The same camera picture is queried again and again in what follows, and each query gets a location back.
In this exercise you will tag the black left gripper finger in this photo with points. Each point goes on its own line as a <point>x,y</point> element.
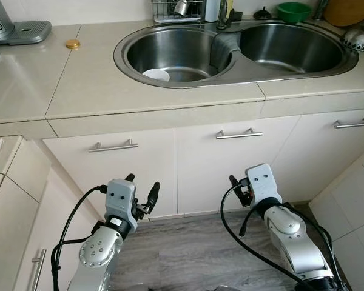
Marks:
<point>153,195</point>
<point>130,178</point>

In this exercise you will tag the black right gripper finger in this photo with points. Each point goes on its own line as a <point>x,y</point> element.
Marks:
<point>234,182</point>

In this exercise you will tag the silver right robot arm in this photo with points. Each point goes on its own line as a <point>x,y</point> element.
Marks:
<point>291,242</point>

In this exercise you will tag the cream kitchen base cabinet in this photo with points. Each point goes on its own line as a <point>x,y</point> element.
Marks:
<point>200,176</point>

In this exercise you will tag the chrome kitchen faucet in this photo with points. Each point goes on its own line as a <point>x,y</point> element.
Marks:
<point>223,23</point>

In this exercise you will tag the stainless steel double sink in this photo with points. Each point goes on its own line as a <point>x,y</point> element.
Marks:
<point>230,76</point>

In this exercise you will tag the white ceramic bowl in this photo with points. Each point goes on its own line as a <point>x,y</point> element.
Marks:
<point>156,75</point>

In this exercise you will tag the grey dishcloth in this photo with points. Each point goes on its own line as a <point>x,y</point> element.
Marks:
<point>225,48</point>

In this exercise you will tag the black sink plug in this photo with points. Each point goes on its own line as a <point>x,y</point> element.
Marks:
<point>262,14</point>

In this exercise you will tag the white plastic bottle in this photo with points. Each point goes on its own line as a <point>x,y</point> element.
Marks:
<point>212,9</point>

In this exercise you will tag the green plastic bowl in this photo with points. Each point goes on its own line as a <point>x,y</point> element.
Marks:
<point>293,12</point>

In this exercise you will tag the grey coffee machine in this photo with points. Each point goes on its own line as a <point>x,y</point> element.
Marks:
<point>24,31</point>

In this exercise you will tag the round wooden cutting board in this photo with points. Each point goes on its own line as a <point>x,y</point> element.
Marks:
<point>352,11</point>

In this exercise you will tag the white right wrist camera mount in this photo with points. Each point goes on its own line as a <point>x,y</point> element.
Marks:
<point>262,182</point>

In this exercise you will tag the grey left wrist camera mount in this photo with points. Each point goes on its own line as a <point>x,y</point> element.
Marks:
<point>120,197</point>

